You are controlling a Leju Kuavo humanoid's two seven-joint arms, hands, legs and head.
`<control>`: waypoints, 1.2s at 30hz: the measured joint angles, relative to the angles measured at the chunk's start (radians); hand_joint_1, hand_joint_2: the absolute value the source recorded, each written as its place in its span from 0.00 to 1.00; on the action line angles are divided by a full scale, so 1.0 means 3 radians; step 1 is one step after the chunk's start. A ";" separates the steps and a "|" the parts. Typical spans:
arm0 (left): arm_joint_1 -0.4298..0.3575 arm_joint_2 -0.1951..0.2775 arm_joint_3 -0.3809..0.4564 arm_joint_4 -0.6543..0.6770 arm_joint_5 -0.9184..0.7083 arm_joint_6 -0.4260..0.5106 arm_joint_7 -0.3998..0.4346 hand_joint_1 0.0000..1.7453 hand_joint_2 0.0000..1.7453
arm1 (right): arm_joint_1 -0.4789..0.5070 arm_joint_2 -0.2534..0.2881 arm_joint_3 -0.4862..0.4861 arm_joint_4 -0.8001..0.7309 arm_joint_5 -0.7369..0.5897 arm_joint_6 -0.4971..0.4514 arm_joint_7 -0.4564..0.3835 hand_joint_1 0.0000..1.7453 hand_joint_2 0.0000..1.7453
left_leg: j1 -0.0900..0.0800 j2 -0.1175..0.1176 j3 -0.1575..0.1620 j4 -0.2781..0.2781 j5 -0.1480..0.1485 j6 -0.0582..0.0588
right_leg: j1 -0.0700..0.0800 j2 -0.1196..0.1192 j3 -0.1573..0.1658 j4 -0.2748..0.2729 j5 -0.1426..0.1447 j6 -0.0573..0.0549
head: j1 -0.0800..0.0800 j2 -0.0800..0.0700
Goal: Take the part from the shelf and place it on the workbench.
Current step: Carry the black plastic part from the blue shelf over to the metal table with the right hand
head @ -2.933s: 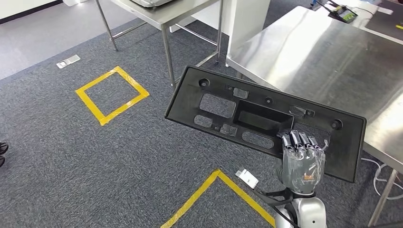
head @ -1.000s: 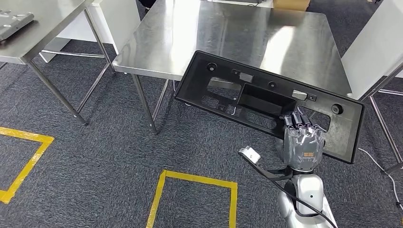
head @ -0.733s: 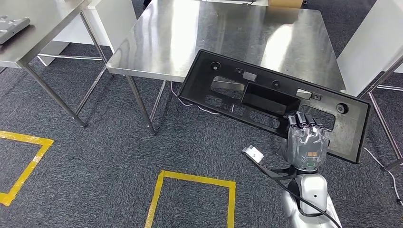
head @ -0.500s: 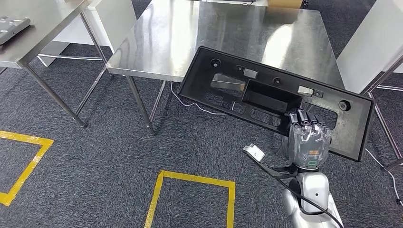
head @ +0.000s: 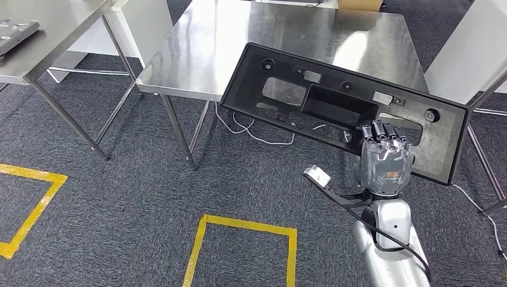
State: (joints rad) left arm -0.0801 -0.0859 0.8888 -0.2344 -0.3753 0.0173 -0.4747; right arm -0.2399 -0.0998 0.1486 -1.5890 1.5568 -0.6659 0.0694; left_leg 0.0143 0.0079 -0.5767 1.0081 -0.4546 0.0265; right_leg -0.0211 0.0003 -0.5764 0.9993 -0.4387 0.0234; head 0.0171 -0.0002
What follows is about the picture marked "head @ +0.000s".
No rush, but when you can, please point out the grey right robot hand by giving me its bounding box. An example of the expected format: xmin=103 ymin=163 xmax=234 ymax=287
xmin=353 ymin=119 xmax=416 ymax=198

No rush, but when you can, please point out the long black plastic panel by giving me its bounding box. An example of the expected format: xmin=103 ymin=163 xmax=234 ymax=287
xmin=220 ymin=42 xmax=471 ymax=187

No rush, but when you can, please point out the steel workbench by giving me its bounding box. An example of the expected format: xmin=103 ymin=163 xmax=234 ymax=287
xmin=136 ymin=0 xmax=431 ymax=171

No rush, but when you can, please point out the yellow floor tape square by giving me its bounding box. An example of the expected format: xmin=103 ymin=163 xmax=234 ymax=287
xmin=182 ymin=213 xmax=298 ymax=287
xmin=0 ymin=163 xmax=69 ymax=261

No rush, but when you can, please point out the cardboard box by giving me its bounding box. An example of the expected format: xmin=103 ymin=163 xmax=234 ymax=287
xmin=337 ymin=0 xmax=383 ymax=12

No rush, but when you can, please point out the white cabinet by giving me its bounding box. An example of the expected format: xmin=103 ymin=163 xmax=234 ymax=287
xmin=47 ymin=0 xmax=174 ymax=84

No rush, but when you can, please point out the steel table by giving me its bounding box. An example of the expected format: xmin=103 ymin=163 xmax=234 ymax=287
xmin=0 ymin=0 xmax=139 ymax=161

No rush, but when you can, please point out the grey metal plate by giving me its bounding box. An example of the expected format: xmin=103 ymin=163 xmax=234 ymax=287
xmin=0 ymin=19 xmax=41 ymax=57

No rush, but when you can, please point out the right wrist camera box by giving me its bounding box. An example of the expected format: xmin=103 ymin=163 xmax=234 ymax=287
xmin=303 ymin=164 xmax=332 ymax=190

